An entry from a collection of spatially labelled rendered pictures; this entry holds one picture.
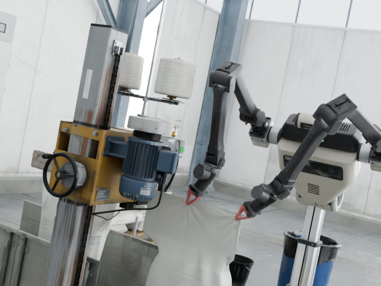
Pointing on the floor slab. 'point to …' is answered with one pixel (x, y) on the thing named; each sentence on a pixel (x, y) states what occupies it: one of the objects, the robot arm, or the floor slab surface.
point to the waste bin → (326, 269)
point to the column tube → (92, 108)
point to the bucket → (240, 269)
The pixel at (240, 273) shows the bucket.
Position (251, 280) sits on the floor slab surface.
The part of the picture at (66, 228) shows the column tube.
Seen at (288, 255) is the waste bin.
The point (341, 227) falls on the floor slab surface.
